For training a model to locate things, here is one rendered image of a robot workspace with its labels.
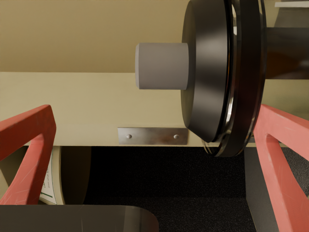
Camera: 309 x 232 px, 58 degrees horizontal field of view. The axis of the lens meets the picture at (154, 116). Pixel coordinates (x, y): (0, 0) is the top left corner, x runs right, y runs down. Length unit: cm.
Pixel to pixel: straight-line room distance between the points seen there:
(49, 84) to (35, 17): 38
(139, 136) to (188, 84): 13
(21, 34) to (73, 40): 12
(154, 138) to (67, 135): 9
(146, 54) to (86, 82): 20
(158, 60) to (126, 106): 15
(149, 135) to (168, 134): 2
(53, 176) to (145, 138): 15
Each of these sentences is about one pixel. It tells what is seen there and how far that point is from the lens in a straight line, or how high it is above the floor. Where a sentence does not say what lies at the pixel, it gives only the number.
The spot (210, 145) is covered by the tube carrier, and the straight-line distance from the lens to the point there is 17.
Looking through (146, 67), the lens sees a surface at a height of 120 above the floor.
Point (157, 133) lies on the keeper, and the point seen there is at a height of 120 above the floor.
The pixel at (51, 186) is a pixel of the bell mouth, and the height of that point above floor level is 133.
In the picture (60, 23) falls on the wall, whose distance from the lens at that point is 71.
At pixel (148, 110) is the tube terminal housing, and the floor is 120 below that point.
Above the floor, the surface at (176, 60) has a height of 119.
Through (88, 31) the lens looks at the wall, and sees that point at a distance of 70.
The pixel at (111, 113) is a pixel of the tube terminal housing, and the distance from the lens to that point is 29.
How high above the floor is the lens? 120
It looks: level
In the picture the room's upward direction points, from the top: 90 degrees counter-clockwise
